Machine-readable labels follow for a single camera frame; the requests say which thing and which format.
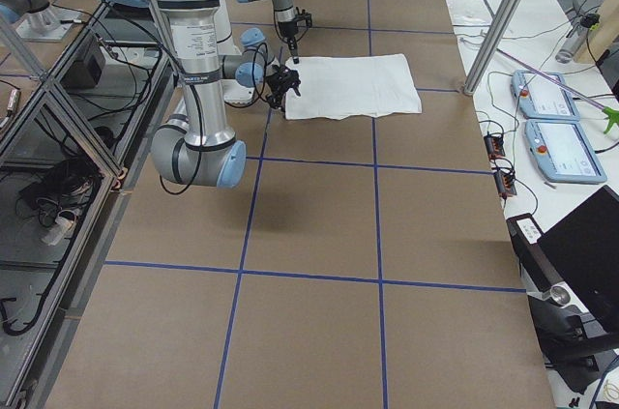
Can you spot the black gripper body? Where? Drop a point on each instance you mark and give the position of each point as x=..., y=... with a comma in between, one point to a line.
x=287, y=30
x=281, y=79

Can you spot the white long-sleeve printed shirt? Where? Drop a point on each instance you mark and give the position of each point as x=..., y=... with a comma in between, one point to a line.
x=340, y=87

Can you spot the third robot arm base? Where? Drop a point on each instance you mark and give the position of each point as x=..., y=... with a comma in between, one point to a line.
x=43, y=22

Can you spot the orange black connector block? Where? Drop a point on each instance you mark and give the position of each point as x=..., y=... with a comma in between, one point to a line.
x=494, y=146

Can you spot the upper blue teach pendant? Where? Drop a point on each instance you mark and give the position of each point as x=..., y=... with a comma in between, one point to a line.
x=539, y=98

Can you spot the blue teach pendant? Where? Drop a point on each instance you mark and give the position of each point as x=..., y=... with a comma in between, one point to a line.
x=539, y=98
x=563, y=153

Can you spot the lower blue teach pendant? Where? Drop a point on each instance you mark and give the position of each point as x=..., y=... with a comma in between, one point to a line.
x=563, y=153

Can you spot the metal reacher grabber tool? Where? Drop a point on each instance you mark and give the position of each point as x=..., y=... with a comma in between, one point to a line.
x=612, y=115

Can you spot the black laptop computer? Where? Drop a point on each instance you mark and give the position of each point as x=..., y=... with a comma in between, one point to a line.
x=579, y=252

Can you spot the black monitor stand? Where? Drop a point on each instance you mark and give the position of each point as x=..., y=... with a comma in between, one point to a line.
x=576, y=344

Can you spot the aluminium frame post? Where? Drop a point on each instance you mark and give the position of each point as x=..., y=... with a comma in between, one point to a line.
x=496, y=31

